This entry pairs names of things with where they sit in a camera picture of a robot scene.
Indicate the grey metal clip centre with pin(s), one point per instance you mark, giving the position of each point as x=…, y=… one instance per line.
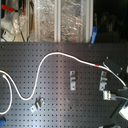
x=73, y=79

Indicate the clear plastic bin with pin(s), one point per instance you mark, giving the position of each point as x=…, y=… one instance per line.
x=44, y=20
x=73, y=14

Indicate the silver connector block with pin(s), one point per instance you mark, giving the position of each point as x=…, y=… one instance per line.
x=107, y=95

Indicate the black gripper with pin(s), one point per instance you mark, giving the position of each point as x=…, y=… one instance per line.
x=113, y=66

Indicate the clear plastic bin right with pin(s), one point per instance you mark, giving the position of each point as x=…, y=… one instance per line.
x=73, y=14

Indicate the grey metal clip lower left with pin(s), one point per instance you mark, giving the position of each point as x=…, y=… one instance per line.
x=37, y=105

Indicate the clear plastic bin left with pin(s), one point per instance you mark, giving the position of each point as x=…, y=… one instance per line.
x=44, y=20

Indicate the black perforated pegboard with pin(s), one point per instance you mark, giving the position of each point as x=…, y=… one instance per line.
x=43, y=70

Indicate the grey metal clip right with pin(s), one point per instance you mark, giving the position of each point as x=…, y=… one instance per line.
x=103, y=80

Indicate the blue clamp handle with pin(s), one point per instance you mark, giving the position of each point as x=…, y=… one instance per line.
x=94, y=34

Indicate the grey metal clip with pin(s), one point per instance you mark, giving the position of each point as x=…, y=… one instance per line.
x=103, y=80
x=37, y=105
x=73, y=79

